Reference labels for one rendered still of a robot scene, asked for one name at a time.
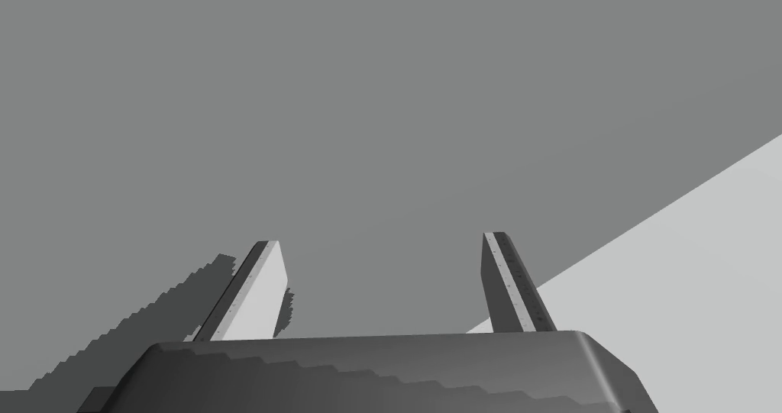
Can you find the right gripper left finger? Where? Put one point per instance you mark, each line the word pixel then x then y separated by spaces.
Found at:
pixel 252 300

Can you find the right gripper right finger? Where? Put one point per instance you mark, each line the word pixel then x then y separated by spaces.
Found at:
pixel 510 291

